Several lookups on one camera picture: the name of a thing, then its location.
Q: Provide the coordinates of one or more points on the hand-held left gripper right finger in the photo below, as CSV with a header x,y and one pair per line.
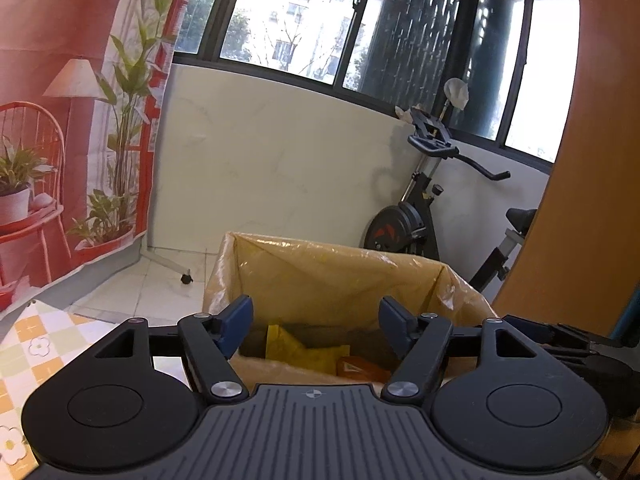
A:
x,y
393,317

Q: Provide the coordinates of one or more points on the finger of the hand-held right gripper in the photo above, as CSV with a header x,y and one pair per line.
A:
x,y
540,335
590,335

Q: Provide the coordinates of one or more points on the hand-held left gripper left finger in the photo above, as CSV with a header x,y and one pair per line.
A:
x,y
235,324

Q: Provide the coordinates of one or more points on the brown cardboard box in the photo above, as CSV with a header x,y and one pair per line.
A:
x,y
310,280

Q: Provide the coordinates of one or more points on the clear plastic liner bag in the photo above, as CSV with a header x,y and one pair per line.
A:
x,y
320,265

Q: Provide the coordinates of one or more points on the teal cloth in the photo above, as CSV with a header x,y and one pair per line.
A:
x,y
627,317

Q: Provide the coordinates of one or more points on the orange snack packet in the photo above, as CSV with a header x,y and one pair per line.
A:
x,y
360,367

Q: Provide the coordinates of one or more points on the yellow snack packet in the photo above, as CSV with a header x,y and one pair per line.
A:
x,y
300,352

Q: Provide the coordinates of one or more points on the black exercise bike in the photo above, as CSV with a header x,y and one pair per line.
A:
x,y
400,225

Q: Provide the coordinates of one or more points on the orange wooden panel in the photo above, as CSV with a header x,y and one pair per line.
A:
x,y
590,160

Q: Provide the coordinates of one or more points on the white bag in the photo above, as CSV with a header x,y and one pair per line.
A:
x,y
457,92

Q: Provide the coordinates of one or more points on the dark framed window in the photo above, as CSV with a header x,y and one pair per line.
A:
x,y
310,15

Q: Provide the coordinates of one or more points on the red printed wall cloth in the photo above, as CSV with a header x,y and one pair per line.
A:
x,y
65,110

